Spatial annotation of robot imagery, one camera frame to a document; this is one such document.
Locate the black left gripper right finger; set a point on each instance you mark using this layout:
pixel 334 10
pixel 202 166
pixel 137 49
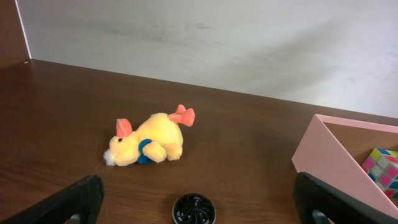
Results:
pixel 318 202

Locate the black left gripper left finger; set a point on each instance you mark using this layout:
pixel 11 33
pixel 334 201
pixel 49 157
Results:
pixel 83 198

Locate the pink cardboard box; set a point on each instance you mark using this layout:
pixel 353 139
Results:
pixel 333 149

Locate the colourful puzzle cube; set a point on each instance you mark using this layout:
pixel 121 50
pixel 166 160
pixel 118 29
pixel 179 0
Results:
pixel 381 167

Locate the yellow plush bunny toy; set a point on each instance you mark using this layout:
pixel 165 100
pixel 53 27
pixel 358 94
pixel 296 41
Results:
pixel 155 140

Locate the black round puck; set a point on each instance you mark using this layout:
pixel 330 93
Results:
pixel 193 208

